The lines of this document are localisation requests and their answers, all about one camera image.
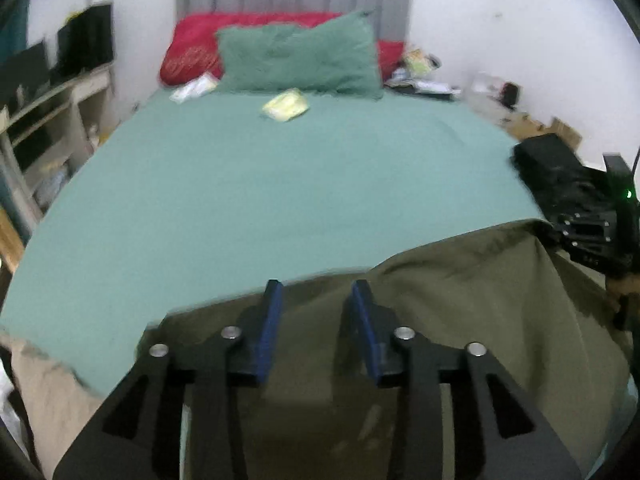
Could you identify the green pillow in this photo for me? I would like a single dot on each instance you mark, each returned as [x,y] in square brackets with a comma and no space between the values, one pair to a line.
[339,56]

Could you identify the black monitor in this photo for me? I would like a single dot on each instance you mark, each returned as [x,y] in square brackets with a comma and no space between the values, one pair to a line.
[85,43]

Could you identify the white shelving desk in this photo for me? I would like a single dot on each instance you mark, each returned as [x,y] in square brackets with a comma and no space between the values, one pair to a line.
[58,130]

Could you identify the beige folded garment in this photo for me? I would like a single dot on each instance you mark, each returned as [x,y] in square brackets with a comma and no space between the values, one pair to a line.
[58,405]

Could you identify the black garment pile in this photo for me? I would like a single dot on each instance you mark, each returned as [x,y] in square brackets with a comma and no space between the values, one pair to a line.
[560,184]

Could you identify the cardboard box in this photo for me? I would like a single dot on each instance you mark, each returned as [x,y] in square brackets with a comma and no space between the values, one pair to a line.
[524,126]

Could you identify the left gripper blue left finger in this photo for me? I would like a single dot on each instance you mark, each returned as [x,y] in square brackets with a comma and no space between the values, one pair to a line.
[253,356]

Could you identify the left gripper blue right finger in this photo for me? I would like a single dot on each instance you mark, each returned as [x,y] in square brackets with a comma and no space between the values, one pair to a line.
[371,327]

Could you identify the white paper on bed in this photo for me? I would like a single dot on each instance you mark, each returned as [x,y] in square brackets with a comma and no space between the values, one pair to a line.
[195,88]

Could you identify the yellow packet on bed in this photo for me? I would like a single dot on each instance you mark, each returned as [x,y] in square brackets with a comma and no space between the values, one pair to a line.
[286,106]

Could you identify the red pillow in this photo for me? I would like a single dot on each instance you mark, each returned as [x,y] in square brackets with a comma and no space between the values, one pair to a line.
[194,48]

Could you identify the bedside clutter pile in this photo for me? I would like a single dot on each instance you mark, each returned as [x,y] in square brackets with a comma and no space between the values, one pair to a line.
[415,76]

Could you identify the olive green large garment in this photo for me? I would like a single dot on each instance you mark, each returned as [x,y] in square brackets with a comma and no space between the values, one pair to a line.
[510,368]

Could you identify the teal bed sheet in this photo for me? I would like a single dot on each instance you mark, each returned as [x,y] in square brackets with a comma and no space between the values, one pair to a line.
[207,199]

